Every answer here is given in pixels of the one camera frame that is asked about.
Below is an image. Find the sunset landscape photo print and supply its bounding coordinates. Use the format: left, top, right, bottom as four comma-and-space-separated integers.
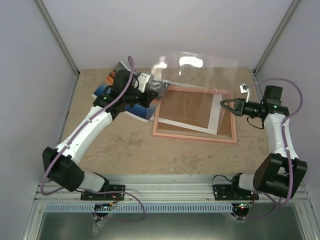
91, 60, 160, 123

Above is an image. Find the pink wooden picture frame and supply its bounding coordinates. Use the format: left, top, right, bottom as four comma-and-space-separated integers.
151, 85, 238, 146

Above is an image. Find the transparent plastic sheet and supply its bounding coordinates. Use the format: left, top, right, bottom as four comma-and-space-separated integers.
151, 51, 239, 135

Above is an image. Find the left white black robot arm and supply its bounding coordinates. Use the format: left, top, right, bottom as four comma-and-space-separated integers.
42, 70, 169, 200

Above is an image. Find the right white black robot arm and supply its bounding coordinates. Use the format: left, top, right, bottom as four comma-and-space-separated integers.
220, 85, 308, 200

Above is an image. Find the white mat board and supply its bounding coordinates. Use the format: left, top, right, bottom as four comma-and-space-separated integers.
154, 84, 226, 135

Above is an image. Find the brown cardboard backing board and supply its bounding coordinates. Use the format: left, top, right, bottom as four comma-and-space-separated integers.
157, 90, 235, 142

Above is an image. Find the right controller circuit board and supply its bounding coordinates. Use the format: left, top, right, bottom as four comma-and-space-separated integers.
234, 201, 253, 209

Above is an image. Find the controller circuit board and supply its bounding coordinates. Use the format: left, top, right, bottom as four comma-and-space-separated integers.
93, 201, 118, 211
234, 201, 253, 209

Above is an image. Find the left controller circuit board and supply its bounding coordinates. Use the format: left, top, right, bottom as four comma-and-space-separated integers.
93, 201, 118, 211

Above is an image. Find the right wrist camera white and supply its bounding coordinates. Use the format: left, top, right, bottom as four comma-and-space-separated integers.
239, 83, 251, 103

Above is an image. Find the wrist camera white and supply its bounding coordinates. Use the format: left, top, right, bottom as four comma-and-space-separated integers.
239, 83, 251, 103
137, 72, 150, 93

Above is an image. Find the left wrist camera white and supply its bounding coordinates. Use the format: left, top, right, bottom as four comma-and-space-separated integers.
137, 72, 150, 93

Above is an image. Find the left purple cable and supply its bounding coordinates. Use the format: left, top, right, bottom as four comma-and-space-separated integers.
39, 55, 147, 222

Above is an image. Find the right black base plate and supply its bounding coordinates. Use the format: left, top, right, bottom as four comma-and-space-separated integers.
212, 184, 259, 201

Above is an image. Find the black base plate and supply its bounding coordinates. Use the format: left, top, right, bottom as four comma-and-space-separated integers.
79, 184, 126, 201
212, 184, 259, 201

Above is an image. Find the aluminium rail base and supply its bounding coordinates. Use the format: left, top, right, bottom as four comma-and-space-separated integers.
34, 173, 310, 203

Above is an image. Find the slotted grey cable duct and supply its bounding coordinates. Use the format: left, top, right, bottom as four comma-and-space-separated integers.
44, 203, 233, 213

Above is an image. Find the right aluminium corner post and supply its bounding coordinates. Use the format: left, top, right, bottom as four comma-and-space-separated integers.
252, 0, 302, 77

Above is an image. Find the aluminium corner post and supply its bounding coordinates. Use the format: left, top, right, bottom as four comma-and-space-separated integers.
34, 0, 80, 79
252, 0, 302, 77

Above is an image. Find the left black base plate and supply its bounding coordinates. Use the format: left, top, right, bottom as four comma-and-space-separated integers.
79, 184, 126, 201

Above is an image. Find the left aluminium corner post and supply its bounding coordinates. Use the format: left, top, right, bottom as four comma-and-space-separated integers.
34, 0, 80, 79

